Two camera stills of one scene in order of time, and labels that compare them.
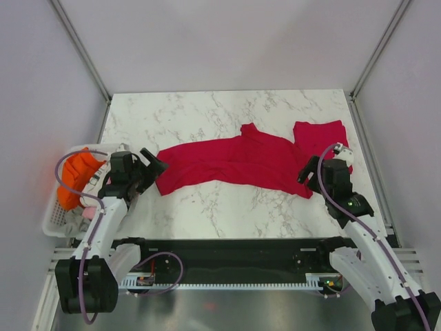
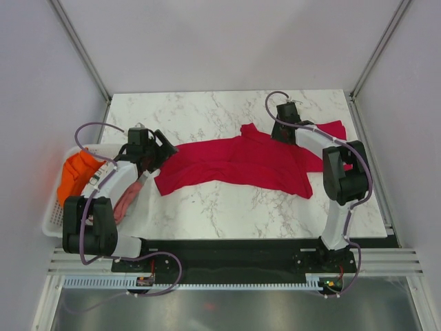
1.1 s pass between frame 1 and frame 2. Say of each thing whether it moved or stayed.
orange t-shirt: stayed
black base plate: stayed
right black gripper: moved
